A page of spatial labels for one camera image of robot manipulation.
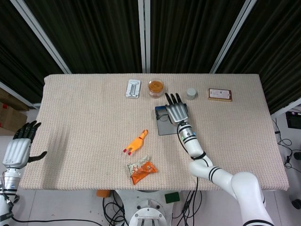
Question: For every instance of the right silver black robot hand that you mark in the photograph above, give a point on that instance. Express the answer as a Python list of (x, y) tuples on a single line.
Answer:
[(177, 113)]

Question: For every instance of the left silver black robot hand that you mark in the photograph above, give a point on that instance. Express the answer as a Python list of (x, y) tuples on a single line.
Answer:
[(17, 150)]

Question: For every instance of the blue glasses case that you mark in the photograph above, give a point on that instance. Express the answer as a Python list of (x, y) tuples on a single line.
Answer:
[(164, 129)]

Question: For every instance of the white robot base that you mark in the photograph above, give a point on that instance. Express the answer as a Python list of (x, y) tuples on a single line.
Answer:
[(148, 214)]

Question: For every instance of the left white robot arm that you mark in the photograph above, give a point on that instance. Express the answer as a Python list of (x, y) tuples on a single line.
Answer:
[(9, 181)]

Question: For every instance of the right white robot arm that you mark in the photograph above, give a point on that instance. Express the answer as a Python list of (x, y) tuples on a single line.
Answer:
[(244, 188)]

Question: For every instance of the small white-lidded jar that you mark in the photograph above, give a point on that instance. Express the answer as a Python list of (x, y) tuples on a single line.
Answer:
[(191, 93)]

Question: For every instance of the brown cardboard box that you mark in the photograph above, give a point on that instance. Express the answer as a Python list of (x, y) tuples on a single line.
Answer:
[(9, 114)]

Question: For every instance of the flat brown box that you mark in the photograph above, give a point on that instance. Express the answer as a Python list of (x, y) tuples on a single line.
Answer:
[(220, 94)]

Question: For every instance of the clear jar with orange contents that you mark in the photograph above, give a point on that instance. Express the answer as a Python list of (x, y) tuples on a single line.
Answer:
[(156, 87)]

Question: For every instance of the yellow rubber chicken toy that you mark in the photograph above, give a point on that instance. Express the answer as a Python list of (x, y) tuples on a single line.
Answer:
[(136, 143)]

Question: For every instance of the orange snack packet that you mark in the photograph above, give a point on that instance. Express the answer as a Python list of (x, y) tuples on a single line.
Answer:
[(141, 173)]

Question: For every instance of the black curtain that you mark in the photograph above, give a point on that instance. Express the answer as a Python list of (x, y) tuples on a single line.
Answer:
[(188, 35), (94, 35), (277, 47), (14, 51)]

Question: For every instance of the beige woven tablecloth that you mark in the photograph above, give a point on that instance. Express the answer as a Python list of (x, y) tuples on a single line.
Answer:
[(94, 106)]

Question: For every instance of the green block under table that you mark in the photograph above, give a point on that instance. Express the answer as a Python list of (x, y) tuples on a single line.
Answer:
[(172, 197)]

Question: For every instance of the orange block under table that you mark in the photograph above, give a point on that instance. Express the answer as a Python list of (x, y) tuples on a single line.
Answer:
[(103, 193)]

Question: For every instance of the black screen device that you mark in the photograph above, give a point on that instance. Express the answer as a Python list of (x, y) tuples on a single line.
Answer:
[(294, 120)]

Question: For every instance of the black caster wheel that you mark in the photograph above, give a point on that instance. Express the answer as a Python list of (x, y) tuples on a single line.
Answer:
[(296, 203)]

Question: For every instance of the aluminium frame bar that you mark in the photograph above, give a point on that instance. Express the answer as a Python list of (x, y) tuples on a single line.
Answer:
[(18, 96), (287, 107)]

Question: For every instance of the aluminium frame post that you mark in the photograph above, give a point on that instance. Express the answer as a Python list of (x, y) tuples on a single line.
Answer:
[(41, 35), (144, 35), (234, 35)]

